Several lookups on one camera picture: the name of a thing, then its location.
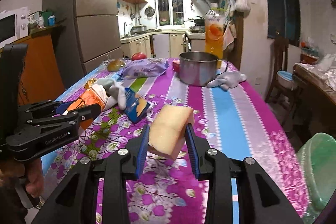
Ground pink hanging towel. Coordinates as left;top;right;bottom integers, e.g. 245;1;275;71
223;22;237;51

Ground orange wooden cabinet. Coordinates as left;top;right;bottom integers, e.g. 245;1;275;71
10;25;65;105

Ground silver refrigerator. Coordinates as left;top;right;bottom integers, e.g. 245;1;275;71
42;0;122;88

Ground dark window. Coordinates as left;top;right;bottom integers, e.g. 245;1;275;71
267;0;301;47

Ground clear plastic sheet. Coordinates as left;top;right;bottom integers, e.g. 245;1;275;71
296;53;336;91

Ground white microwave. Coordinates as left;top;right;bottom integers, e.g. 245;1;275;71
0;7;29;48

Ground yellow sponge block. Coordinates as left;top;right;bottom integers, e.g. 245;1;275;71
148;105;194;160

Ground black wok on stove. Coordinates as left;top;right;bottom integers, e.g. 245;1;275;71
184;17;205;26

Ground dark wooden side table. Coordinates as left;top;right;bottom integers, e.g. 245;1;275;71
293;63;335;140

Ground kitchen base cabinets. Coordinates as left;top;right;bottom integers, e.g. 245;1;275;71
121;29;205;58

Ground bagged bread roll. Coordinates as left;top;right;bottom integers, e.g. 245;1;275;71
107;59;126;72

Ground blue wash basin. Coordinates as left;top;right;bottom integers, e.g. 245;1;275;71
277;71;293;89

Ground hanging white plastic bag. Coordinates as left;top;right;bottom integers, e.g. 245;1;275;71
235;0;251;13

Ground grey white sock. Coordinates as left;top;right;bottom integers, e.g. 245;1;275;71
97;78;126;111

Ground orange juice bottle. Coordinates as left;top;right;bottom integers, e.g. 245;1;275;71
205;3;225;59

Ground left hand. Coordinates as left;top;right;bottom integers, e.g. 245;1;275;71
25;158;44;197

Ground kitchen window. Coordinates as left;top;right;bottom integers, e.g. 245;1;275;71
155;0;185;26

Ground wooden chair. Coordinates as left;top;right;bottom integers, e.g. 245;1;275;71
265;35;294;110

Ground orange white carton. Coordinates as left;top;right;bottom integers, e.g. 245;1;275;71
63;84;108;135

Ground blue snack package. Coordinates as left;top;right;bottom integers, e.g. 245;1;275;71
124;88;150;124

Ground purple wet wipes pack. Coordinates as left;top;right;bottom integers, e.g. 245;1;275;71
119;58;169;80

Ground steel pot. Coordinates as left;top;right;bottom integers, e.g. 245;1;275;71
179;51;219;87

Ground dark left sleeve forearm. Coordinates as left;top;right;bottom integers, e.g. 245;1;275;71
0;158;30;224

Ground gold yellow carton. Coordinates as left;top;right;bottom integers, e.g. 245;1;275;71
84;78;97;89

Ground red apple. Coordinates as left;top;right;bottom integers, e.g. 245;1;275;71
131;52;147;61

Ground blue capped jar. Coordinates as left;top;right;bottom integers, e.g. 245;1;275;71
48;15;55;26

